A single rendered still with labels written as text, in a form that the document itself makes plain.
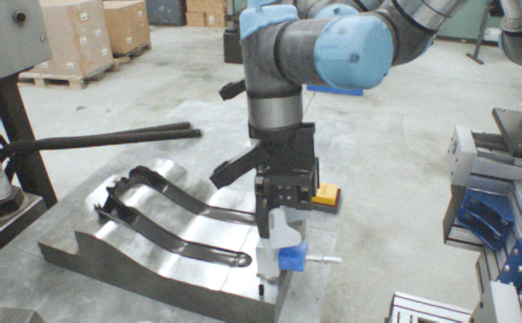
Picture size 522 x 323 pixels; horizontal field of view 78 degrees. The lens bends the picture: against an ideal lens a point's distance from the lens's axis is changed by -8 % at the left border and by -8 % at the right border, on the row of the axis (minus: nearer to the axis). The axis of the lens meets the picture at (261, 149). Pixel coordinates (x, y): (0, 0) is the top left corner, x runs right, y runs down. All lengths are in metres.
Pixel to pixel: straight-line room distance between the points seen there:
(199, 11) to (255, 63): 6.95
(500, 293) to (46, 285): 0.77
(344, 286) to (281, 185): 1.31
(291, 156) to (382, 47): 0.20
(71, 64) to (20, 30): 3.28
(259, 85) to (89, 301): 0.52
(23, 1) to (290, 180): 0.97
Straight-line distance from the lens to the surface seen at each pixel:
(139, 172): 0.79
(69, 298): 0.77
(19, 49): 1.20
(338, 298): 1.71
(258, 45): 0.43
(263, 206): 0.49
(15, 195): 1.06
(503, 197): 0.90
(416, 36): 0.46
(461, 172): 0.86
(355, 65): 0.35
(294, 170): 0.48
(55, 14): 4.40
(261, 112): 0.45
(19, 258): 0.90
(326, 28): 0.37
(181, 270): 0.63
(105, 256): 0.69
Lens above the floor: 1.36
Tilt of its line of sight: 30 degrees down
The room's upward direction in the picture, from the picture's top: straight up
